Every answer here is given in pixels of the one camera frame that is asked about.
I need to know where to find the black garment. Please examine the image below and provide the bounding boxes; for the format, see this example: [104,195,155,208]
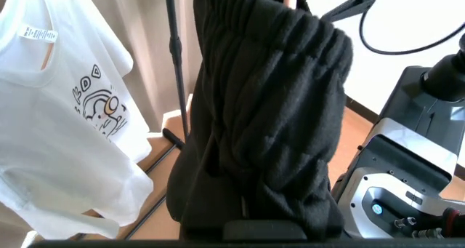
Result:
[166,0,354,241]

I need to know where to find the white printed t-shirt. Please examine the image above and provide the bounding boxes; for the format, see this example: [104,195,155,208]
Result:
[0,0,154,241]

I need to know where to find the black clothes rack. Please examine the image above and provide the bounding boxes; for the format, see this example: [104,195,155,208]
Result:
[78,0,190,241]

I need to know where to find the beige curtain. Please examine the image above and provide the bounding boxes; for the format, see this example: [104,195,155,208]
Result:
[79,0,204,132]

